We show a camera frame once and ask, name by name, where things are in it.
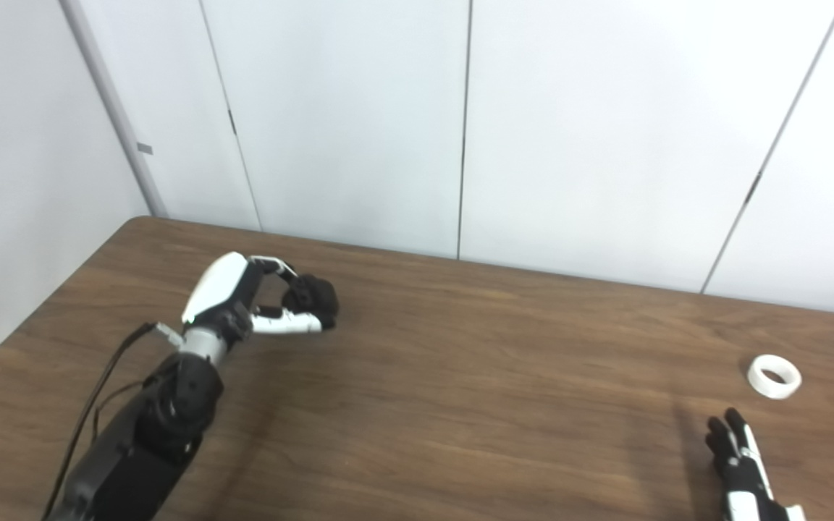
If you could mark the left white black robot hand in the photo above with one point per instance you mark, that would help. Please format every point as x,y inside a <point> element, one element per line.
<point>218,282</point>

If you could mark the round black plastic part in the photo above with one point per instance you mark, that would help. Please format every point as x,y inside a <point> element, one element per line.
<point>316,297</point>

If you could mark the grey wall corner post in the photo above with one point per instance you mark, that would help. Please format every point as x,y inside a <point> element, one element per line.
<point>113,116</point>

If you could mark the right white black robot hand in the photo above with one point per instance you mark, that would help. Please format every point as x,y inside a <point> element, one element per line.
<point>743,477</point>

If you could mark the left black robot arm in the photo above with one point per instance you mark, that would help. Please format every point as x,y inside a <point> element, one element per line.
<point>142,449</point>

